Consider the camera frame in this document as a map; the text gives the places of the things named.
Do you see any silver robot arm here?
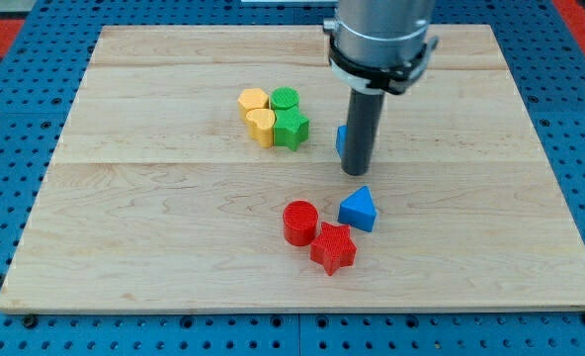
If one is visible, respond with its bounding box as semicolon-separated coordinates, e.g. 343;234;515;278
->
323;0;438;95

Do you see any red cylinder block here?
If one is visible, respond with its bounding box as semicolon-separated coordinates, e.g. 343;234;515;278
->
283;200;319;246

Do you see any green star block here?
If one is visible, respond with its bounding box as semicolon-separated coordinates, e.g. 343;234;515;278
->
273;107;309;151

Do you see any yellow heart block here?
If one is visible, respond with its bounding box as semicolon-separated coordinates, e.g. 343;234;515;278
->
246;109;276;148

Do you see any blue block behind rod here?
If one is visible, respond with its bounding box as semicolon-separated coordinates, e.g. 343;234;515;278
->
335;125;347;158

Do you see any blue triangle block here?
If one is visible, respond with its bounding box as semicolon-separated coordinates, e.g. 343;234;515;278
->
337;186;376;232

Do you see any red star block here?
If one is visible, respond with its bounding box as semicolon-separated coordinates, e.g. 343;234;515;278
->
310;222;358;276

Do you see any green cylinder block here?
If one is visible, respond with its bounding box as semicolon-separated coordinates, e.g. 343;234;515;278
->
270;86;299;110

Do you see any yellow pentagon block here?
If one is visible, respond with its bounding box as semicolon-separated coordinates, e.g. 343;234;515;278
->
237;88;270;122

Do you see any wooden board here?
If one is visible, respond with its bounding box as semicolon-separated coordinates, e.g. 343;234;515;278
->
0;25;585;314

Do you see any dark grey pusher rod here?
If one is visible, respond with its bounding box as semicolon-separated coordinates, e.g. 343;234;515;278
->
341;89;384;176

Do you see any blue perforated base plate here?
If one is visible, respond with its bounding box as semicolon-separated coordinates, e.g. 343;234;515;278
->
0;0;585;355

